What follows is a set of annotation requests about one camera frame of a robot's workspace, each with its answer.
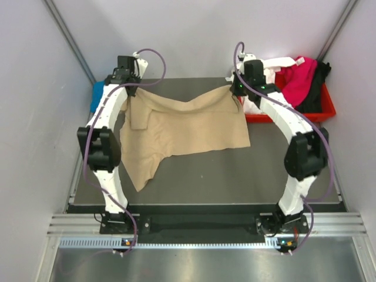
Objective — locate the black t shirt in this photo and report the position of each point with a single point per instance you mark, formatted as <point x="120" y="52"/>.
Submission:
<point x="312" y="102"/>

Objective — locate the pink t shirt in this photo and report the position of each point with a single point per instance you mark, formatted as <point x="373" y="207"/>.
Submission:
<point x="297" y="76"/>

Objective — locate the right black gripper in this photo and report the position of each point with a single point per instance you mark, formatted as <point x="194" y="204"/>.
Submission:
<point x="234" y="89"/>

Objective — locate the aluminium frame rail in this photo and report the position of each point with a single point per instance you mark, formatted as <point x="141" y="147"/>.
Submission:
<point x="325" y="225"/>

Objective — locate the white t shirt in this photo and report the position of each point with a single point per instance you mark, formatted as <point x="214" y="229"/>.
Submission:
<point x="271" y="67"/>

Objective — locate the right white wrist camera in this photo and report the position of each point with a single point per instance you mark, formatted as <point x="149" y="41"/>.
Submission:
<point x="242" y="59"/>

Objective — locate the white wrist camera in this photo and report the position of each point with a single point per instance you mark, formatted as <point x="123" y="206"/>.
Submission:
<point x="242" y="59"/>
<point x="141" y="65"/>

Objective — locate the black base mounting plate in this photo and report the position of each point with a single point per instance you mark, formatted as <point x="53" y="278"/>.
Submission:
<point x="207" y="223"/>

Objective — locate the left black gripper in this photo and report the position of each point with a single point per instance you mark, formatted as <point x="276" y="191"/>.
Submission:
<point x="137" y="79"/>

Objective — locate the beige t shirt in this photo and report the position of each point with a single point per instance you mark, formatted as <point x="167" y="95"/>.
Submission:
<point x="156" y="128"/>

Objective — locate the red plastic bin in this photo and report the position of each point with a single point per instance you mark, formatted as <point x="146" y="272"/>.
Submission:
<point x="324" y="100"/>

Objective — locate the grey slotted cable duct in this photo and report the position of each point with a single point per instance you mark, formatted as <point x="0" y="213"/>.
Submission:
<point x="123" y="244"/>

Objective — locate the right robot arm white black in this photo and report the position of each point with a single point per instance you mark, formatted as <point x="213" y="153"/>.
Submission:
<point x="306" y="155"/>

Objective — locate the folded blue t shirt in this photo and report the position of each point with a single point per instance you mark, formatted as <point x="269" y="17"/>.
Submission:
<point x="97" y="92"/>

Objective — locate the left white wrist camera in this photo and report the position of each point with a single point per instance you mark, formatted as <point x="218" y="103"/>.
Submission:
<point x="141" y="65"/>

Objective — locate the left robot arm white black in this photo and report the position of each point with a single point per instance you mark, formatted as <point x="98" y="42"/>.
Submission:
<point x="100" y="149"/>

